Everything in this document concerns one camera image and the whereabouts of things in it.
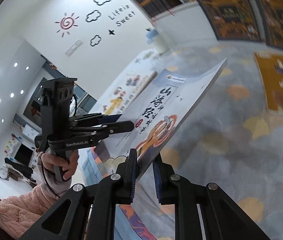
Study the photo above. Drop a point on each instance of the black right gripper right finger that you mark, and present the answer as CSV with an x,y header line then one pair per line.
x,y
173,189

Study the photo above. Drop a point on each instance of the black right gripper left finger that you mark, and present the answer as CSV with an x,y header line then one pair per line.
x,y
117,188

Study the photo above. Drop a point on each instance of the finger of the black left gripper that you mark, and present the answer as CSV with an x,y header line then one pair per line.
x,y
98,123

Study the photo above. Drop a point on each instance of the Shan Hai Jing girl book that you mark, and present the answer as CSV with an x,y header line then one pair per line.
x,y
144,218

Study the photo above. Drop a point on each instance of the Shan Hai Jing orange book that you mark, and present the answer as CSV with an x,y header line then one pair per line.
x,y
157,113

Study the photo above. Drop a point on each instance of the person's left hand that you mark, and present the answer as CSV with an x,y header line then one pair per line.
x,y
68,167

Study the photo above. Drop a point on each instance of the white illustrated stacked book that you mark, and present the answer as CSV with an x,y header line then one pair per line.
x,y
128,85

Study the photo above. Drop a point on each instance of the black monitor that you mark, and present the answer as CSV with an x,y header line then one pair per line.
x,y
23,155

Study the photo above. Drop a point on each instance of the pink quilted left sleeve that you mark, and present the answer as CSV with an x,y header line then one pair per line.
x,y
19,213

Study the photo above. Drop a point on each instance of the white cup with blue figure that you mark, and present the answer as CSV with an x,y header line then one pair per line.
x,y
155,38

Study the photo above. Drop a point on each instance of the brown hedgehog cover book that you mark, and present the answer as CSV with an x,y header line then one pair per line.
x,y
271,71

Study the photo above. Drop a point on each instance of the dark encyclopedia book left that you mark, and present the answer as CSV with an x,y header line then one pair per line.
x,y
231,19

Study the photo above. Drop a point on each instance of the wall light switch panel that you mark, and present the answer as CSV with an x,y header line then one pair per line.
x,y
73,48

